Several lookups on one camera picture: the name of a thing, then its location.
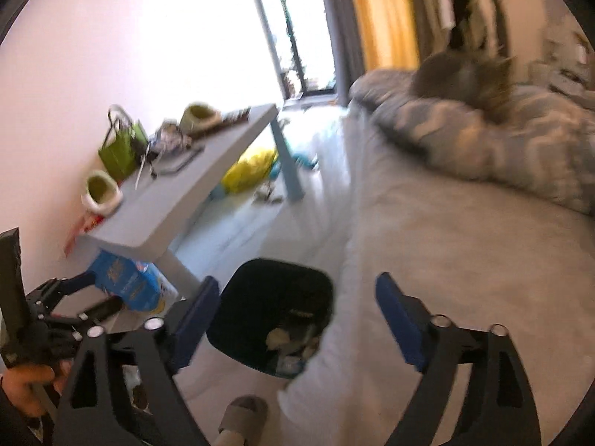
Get light blue table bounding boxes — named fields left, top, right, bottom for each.
left=77, top=104, right=306, bottom=304

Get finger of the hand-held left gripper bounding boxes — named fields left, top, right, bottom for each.
left=27, top=271, right=100, bottom=310
left=45, top=295, right=124, bottom=335

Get bed with grey sheet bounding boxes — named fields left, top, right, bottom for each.
left=179, top=97, right=595, bottom=446

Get grey cat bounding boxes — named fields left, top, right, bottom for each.
left=409, top=51, right=518, bottom=122

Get grey slipper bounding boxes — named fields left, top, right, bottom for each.
left=218, top=394, right=270, bottom=446

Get yellow plastic bag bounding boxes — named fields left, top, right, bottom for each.
left=222, top=147, right=279, bottom=195

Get sliding glass door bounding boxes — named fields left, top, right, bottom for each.
left=244, top=0, right=338, bottom=101

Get white cable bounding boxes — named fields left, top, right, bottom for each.
left=134, top=148, right=154, bottom=191

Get person's left hand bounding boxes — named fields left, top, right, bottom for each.
left=0, top=363, right=73, bottom=418

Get green bag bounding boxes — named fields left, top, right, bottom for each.
left=97, top=105, right=150, bottom=182

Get small card packet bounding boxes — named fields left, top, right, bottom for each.
left=149, top=123, right=194, bottom=152

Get grey curtain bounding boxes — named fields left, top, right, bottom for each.
left=316, top=0, right=369, bottom=108

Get black trash bin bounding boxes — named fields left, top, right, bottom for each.
left=206, top=258, right=336, bottom=378

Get clothes rack with clothes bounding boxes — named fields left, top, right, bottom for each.
left=409, top=0, right=513, bottom=61

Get white dresser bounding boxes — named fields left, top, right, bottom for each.
left=530, top=32, right=595, bottom=98

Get yellow curtain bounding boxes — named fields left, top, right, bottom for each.
left=344, top=0, right=420, bottom=75

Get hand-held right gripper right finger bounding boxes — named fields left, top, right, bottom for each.
left=376, top=272, right=542, bottom=446

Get dark wooden sticks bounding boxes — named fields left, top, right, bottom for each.
left=195, top=107, right=252, bottom=140

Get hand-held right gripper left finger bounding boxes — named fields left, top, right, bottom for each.
left=55, top=276, right=221, bottom=446

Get black wire frame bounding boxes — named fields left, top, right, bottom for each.
left=155, top=146, right=206, bottom=178

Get red packet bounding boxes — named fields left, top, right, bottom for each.
left=64, top=211, right=108, bottom=256

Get blue patterned fleece blanket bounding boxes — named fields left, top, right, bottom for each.
left=348, top=69, right=595, bottom=217

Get blue toy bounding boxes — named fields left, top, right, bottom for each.
left=290, top=151, right=319, bottom=171

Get blue printed package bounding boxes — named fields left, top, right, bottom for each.
left=88, top=249, right=180, bottom=313

